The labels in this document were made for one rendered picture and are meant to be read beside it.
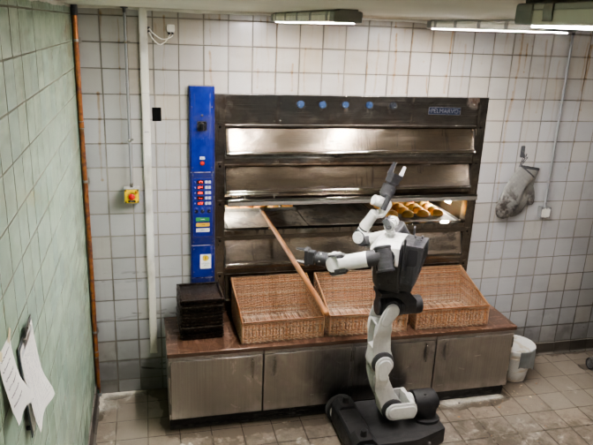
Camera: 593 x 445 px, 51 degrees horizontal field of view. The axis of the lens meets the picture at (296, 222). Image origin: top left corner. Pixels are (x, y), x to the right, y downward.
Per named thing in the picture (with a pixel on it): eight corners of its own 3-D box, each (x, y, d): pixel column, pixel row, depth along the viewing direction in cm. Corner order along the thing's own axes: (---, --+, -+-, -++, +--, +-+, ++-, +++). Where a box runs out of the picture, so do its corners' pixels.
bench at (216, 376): (165, 388, 448) (163, 315, 431) (469, 359, 505) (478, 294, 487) (168, 436, 396) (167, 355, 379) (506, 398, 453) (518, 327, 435)
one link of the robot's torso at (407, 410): (403, 402, 406) (406, 384, 402) (416, 420, 387) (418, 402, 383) (374, 405, 401) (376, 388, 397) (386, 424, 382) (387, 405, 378)
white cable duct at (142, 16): (150, 352, 437) (138, 7, 368) (157, 351, 438) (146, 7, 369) (150, 353, 435) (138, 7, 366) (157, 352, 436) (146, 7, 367)
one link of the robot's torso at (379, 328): (383, 361, 391) (394, 293, 377) (394, 375, 374) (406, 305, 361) (360, 361, 387) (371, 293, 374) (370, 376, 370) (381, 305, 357)
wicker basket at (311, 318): (228, 312, 439) (228, 275, 431) (305, 306, 453) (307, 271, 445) (240, 345, 395) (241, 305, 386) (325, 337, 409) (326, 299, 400)
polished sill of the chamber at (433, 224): (223, 233, 429) (223, 228, 428) (460, 224, 471) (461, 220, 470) (224, 237, 424) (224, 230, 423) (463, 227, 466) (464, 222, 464)
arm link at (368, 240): (365, 248, 401) (395, 242, 387) (355, 250, 391) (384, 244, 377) (362, 230, 402) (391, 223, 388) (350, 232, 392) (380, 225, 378)
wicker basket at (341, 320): (311, 305, 454) (312, 271, 446) (383, 302, 466) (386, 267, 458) (327, 337, 409) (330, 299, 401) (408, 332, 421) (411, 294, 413)
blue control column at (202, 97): (177, 282, 628) (173, 64, 564) (193, 282, 632) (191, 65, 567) (192, 388, 450) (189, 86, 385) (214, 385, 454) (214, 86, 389)
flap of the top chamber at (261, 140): (226, 156, 406) (224, 126, 407) (473, 153, 448) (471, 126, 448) (227, 154, 402) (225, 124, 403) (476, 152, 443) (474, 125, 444)
